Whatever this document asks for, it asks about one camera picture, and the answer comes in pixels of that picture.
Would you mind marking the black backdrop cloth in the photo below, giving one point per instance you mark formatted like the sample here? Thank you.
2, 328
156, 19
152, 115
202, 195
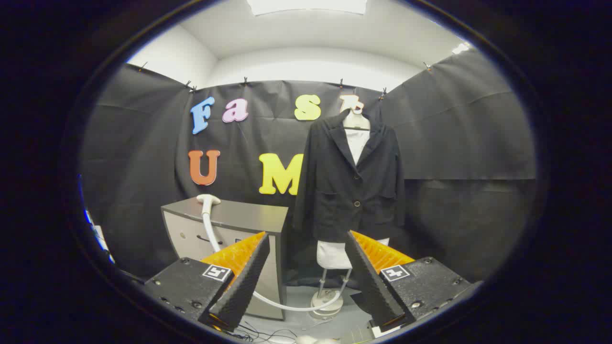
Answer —
454, 143

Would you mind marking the black blazer jacket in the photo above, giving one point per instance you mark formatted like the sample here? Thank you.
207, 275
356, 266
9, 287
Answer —
334, 191

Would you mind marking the grey cabinet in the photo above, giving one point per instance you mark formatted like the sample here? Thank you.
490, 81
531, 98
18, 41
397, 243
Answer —
248, 215

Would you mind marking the blue lit screen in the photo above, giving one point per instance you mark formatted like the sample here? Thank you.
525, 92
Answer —
89, 217

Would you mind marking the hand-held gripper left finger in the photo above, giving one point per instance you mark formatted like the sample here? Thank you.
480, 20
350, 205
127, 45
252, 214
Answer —
244, 286

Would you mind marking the white padded ironing board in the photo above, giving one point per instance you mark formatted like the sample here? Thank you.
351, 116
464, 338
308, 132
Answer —
332, 255

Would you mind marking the white plastic device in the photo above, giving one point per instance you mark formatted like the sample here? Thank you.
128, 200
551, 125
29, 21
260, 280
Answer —
103, 243

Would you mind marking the small ceiling light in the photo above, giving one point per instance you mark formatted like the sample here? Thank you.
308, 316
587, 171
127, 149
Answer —
461, 48

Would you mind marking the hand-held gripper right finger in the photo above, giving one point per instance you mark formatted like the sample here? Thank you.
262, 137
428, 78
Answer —
370, 282

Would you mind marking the white steamer base stand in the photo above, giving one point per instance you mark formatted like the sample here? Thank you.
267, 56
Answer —
325, 306

